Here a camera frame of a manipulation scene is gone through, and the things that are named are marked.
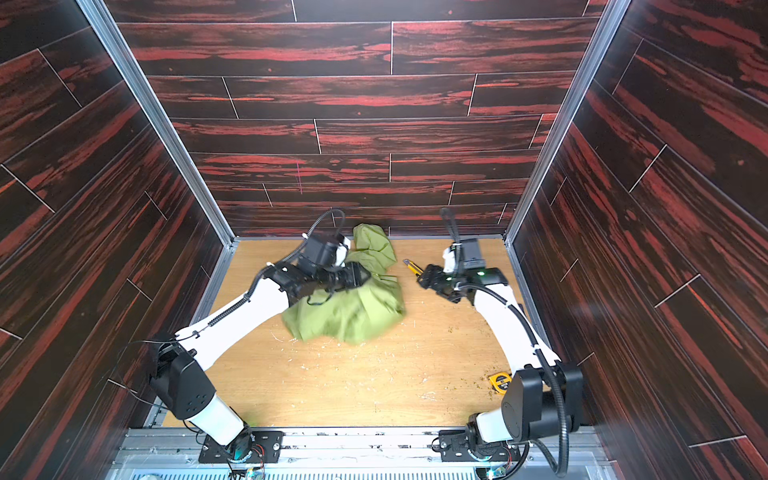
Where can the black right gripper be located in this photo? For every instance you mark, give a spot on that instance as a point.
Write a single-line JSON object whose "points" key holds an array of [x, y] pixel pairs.
{"points": [[430, 276]]}

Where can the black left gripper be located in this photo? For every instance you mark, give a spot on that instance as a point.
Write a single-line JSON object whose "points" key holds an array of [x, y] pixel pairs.
{"points": [[346, 276]]}

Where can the green zip jacket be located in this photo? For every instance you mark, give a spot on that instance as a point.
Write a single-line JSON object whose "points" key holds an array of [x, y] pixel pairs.
{"points": [[361, 314]]}

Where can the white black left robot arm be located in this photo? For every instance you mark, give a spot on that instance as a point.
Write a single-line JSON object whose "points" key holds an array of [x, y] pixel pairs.
{"points": [[180, 378]]}

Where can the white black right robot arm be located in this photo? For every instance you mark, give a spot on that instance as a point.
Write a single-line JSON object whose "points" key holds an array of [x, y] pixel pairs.
{"points": [[542, 405]]}

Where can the yellow black utility knife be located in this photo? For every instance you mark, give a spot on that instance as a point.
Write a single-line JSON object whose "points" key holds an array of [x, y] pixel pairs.
{"points": [[413, 267]]}

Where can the yellow tape measure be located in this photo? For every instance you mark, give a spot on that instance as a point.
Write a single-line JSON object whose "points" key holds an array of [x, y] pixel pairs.
{"points": [[500, 382]]}

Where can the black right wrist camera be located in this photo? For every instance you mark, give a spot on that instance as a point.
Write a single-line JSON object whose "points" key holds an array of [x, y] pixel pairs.
{"points": [[462, 256]]}

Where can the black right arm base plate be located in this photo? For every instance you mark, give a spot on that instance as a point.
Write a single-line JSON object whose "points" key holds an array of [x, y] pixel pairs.
{"points": [[462, 446]]}

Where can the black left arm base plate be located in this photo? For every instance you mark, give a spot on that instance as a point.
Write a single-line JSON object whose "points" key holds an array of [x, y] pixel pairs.
{"points": [[254, 447]]}

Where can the aluminium front rail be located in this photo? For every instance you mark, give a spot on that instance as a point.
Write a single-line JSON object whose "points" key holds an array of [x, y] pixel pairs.
{"points": [[324, 453]]}

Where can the aluminium corner post right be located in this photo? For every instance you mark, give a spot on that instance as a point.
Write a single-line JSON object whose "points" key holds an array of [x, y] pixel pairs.
{"points": [[604, 33]]}

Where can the aluminium corner post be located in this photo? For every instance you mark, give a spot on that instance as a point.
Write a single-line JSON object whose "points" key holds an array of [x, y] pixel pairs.
{"points": [[604, 33], [114, 43]]}

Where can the aluminium corner post left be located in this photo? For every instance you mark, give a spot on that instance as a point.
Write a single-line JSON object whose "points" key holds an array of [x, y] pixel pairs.
{"points": [[114, 43]]}

